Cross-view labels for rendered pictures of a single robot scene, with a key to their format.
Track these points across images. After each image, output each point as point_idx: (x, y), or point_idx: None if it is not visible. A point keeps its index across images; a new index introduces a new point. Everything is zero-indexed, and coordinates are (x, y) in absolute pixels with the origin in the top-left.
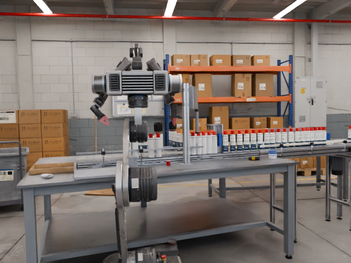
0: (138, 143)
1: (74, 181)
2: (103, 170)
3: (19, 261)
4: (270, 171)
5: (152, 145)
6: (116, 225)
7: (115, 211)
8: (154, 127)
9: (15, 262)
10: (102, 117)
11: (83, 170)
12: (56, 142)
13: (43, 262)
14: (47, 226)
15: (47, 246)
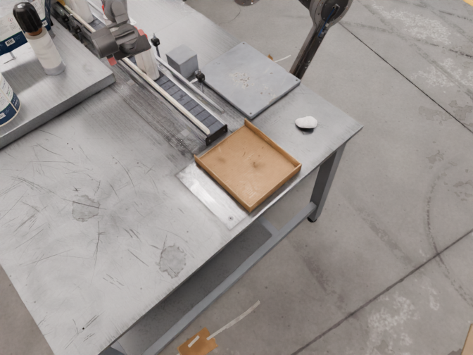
0: (5, 103)
1: (301, 83)
2: (241, 75)
3: (238, 342)
4: None
5: None
6: (312, 56)
7: (322, 39)
8: (34, 21)
9: (242, 348)
10: (146, 36)
11: (248, 102)
12: None
13: (226, 299)
14: (174, 325)
15: (248, 248)
